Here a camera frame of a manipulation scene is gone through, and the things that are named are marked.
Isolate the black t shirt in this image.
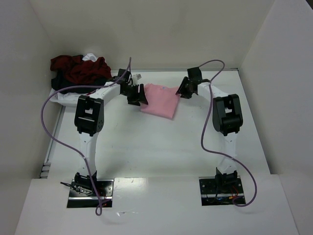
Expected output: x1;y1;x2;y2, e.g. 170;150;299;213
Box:
51;71;108;94

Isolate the white t shirt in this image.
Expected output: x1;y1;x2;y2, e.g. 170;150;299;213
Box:
82;53;98;62

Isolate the pink t shirt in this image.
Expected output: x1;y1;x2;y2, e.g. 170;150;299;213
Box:
140;83;180;119

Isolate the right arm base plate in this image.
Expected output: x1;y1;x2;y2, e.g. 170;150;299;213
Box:
199;177;246;206

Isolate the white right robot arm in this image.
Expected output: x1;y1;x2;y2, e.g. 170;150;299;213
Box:
176;67;243;190

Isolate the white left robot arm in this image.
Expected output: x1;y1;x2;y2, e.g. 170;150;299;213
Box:
72;69;148;194

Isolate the white plastic laundry basket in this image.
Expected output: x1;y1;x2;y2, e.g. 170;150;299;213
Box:
49;93;80;107

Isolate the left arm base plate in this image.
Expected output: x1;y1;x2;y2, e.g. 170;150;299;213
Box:
67;179;114;209

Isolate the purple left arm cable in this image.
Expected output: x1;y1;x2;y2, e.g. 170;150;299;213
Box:
40;57;133;216

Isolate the left side aluminium rail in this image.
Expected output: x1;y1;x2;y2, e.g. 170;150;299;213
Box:
39;106;65;179

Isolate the dark red t shirt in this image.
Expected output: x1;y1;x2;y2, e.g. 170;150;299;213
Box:
50;55;112;85

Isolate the aluminium rail at table edge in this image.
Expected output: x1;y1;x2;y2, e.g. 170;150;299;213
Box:
111;68;239;73

